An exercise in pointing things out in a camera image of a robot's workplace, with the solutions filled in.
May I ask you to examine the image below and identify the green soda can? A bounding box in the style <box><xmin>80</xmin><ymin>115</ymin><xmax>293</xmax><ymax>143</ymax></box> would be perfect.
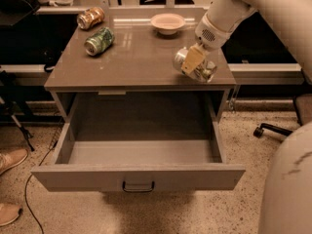
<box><xmin>84</xmin><ymin>27</ymin><xmax>115</xmax><ymax>57</ymax></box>

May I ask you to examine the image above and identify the black tripod stand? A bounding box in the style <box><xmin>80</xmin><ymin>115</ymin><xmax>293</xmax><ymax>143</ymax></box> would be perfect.
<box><xmin>0</xmin><ymin>69</ymin><xmax>36</xmax><ymax>152</ymax></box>

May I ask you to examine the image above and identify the beige shoe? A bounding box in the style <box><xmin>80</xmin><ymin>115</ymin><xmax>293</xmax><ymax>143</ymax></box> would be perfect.
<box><xmin>0</xmin><ymin>149</ymin><xmax>28</xmax><ymax>175</ymax></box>
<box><xmin>0</xmin><ymin>203</ymin><xmax>21</xmax><ymax>226</ymax></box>

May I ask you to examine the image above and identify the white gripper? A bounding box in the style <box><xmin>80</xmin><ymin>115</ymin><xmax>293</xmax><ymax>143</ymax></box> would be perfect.
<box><xmin>181</xmin><ymin>13</ymin><xmax>233</xmax><ymax>74</ymax></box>

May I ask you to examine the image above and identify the black floor cable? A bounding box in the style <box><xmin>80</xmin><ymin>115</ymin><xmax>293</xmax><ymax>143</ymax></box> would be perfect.
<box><xmin>24</xmin><ymin>139</ymin><xmax>59</xmax><ymax>234</ymax></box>

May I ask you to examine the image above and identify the grey drawer cabinet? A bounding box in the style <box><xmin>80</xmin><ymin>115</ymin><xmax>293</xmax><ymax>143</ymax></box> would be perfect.
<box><xmin>45</xmin><ymin>7</ymin><xmax>235</xmax><ymax>115</ymax></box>

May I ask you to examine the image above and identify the beige shoe upper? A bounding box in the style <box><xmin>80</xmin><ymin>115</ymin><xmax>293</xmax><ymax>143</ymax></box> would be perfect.
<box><xmin>0</xmin><ymin>149</ymin><xmax>28</xmax><ymax>175</ymax></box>

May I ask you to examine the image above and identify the open grey top drawer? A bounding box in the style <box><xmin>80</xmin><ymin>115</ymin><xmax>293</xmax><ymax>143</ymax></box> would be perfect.
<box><xmin>32</xmin><ymin>92</ymin><xmax>245</xmax><ymax>192</ymax></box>

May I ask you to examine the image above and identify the orange brown soda can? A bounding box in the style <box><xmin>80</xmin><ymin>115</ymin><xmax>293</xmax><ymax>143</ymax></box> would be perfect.
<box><xmin>77</xmin><ymin>7</ymin><xmax>104</xmax><ymax>30</ymax></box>

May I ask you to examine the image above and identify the beige shoe lower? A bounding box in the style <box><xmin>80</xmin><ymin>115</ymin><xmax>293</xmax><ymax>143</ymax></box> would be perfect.
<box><xmin>0</xmin><ymin>203</ymin><xmax>21</xmax><ymax>226</ymax></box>

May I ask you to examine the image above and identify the black drawer handle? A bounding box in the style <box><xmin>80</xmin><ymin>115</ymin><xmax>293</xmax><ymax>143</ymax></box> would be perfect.
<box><xmin>122</xmin><ymin>181</ymin><xmax>155</xmax><ymax>193</ymax></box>

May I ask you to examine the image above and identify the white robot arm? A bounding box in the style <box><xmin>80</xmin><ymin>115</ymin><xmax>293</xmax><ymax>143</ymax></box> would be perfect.
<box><xmin>175</xmin><ymin>0</ymin><xmax>312</xmax><ymax>234</ymax></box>

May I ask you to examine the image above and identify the white bowl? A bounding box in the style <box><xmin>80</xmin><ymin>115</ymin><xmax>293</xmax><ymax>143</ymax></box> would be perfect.
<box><xmin>150</xmin><ymin>14</ymin><xmax>185</xmax><ymax>35</ymax></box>

